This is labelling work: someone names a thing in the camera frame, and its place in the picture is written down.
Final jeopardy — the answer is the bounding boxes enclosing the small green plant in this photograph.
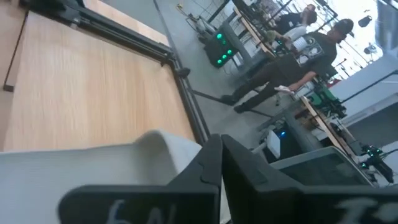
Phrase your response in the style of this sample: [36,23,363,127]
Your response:
[264,29,278,44]

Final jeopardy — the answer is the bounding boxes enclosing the person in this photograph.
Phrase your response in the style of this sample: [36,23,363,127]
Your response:
[220,18,355,114]
[272,3,318,35]

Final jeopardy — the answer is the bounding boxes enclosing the grey slide sandal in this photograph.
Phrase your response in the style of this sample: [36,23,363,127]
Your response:
[0,129,231,224]

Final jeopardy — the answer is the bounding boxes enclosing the black computer green lights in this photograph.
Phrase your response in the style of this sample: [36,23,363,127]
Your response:
[203,30,241,68]

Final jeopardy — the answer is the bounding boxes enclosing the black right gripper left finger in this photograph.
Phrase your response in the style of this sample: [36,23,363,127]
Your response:
[57,133,223,224]

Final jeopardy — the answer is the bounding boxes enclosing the wooden shelf black metal frame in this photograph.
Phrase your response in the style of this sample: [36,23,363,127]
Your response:
[2,9,197,153]

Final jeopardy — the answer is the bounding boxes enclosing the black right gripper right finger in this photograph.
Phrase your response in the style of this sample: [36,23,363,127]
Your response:
[221,134,398,224]

